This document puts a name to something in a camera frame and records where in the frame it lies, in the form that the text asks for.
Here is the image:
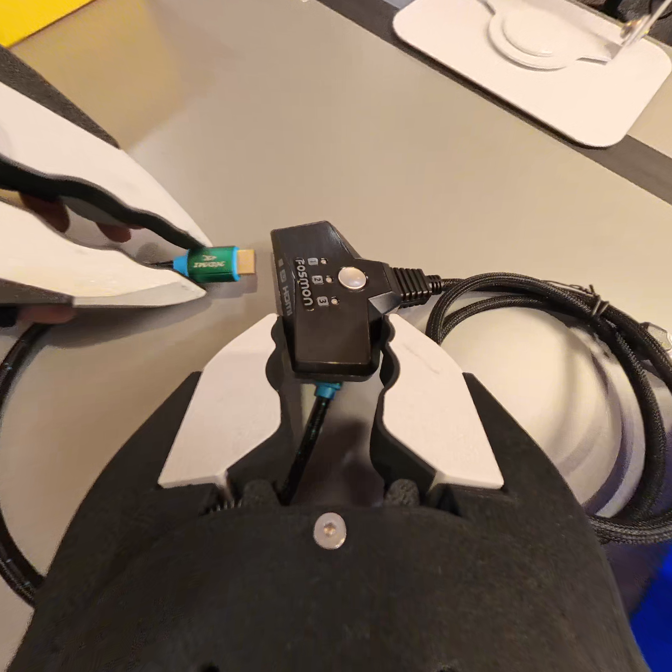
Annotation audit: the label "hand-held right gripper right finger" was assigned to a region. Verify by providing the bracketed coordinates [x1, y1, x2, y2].
[371, 313, 506, 493]

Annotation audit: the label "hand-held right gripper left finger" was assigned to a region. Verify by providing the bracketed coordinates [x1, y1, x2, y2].
[157, 313, 292, 489]

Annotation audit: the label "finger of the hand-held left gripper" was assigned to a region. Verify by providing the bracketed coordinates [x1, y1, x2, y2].
[0, 198, 208, 309]
[0, 81, 213, 250]

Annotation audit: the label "yellow plastic bin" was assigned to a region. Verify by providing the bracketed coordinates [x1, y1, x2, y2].
[0, 0, 81, 49]

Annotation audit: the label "black braided cable green plugs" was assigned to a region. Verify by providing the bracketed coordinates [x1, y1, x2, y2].
[277, 381, 343, 507]
[0, 245, 259, 609]

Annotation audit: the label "black switch box braided cable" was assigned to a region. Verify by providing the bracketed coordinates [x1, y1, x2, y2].
[269, 219, 672, 547]

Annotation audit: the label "person's left hand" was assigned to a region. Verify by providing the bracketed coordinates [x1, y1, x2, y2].
[18, 190, 134, 245]

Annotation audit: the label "blue plastic bin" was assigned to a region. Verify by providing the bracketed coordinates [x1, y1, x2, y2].
[622, 556, 672, 672]

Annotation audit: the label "white lamp base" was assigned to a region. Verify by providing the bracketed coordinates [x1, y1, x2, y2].
[393, 0, 672, 149]

